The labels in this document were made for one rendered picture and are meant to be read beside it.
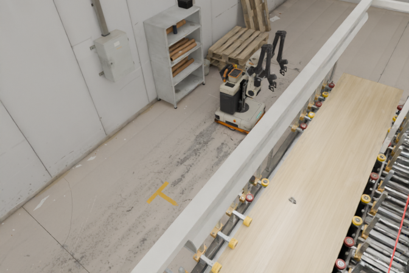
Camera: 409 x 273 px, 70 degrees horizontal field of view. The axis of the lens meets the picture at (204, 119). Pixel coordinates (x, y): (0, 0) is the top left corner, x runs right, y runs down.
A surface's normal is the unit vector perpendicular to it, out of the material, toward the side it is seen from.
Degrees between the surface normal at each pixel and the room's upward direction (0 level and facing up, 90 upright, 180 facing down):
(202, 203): 0
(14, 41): 90
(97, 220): 0
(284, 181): 0
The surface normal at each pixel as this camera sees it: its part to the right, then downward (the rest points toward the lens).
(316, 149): -0.04, -0.73
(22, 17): 0.80, 0.38
